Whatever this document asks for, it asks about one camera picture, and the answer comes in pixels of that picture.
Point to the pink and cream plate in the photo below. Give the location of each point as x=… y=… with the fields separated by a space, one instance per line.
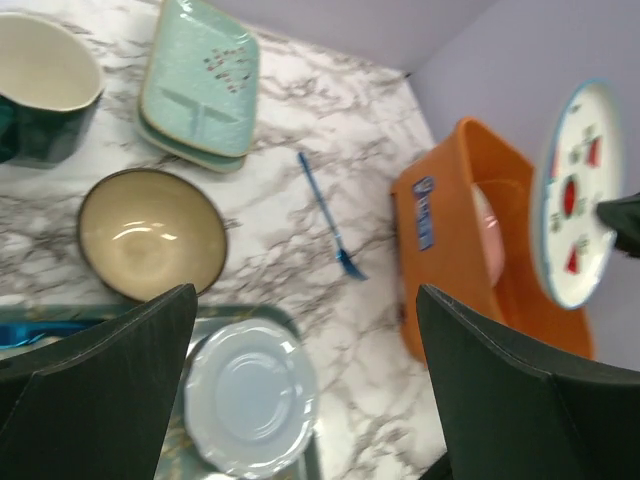
x=491 y=237

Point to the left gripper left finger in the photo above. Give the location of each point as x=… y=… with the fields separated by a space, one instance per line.
x=96 y=405

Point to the brown cream bowl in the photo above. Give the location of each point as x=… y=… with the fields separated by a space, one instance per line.
x=144 y=231

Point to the dark green mug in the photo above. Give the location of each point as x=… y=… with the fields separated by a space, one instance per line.
x=51 y=86

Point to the light blue scalloped plate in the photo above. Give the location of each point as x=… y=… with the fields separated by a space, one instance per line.
x=251 y=399

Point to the mint rectangular dish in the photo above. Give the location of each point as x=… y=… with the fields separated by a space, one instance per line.
x=213 y=162
x=201 y=81

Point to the orange plastic bin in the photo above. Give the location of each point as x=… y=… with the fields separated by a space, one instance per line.
x=439 y=239

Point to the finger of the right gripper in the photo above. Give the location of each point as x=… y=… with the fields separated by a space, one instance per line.
x=623 y=217

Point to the blue plastic fork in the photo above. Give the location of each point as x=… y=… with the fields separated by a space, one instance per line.
x=342 y=256

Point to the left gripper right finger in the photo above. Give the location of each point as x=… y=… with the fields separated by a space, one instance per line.
x=513 y=407

